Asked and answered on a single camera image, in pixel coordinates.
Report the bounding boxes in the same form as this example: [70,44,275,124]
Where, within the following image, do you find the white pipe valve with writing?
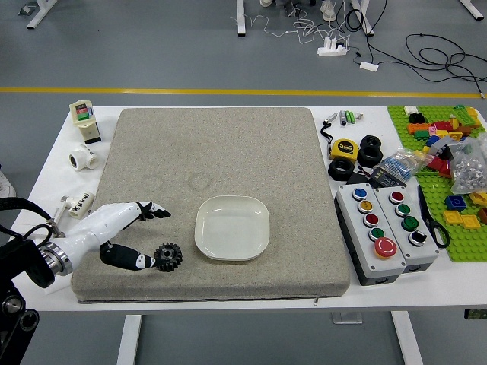
[54,190,95,221]

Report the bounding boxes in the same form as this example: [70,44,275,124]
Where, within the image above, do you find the grey toy brick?
[429,136,462,155]

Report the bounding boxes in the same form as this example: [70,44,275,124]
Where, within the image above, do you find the grey five-button control box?
[333,183,407,287]

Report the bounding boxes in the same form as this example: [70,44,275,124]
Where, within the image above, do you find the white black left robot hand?
[56,200,172,271]

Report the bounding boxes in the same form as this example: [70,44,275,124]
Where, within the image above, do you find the white background desk leg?
[236,0,250,37]
[26,0,58,28]
[352,0,376,37]
[460,0,486,21]

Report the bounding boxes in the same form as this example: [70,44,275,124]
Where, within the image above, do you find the white pipe tee fitting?
[68,143,101,173]

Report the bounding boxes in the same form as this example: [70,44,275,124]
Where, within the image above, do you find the white table leg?
[116,314,142,365]
[391,311,424,365]

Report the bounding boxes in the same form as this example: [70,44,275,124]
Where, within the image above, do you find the blue square toy brick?
[444,195,468,211]

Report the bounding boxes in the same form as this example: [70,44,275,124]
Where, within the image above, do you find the big black gear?
[154,243,184,273]

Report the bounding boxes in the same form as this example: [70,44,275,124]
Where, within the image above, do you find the black display module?
[371,169,407,189]

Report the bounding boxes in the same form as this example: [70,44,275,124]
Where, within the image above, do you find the white power strip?
[317,37,349,57]

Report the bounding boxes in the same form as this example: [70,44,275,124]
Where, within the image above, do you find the yellow tape measure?
[329,138,358,161]

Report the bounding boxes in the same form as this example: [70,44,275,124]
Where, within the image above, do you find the black scissors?
[417,184,450,249]

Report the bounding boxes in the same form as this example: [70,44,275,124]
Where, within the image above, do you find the clear bag of silver nuts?
[448,132,487,195]

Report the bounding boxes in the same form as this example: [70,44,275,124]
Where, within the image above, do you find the long green toy brick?
[453,105,481,126]

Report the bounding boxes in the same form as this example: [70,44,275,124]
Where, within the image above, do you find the grey-brown mat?
[70,107,352,306]

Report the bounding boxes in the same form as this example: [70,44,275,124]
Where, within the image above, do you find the grey four-button control box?
[373,186,440,274]

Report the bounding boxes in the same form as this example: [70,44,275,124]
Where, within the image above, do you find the green brick baseplate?
[387,105,487,263]

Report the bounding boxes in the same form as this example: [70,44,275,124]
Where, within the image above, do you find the black floor cable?
[344,0,487,96]

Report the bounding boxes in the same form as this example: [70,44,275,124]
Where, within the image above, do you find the clear bag of blue parts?
[374,147,431,183]

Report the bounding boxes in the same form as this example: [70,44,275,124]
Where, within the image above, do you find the cream switch box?
[69,100,102,145]

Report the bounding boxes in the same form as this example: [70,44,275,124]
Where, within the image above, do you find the white floor cable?
[228,5,353,52]

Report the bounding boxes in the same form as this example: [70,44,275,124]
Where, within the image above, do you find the white square plate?
[194,195,271,262]

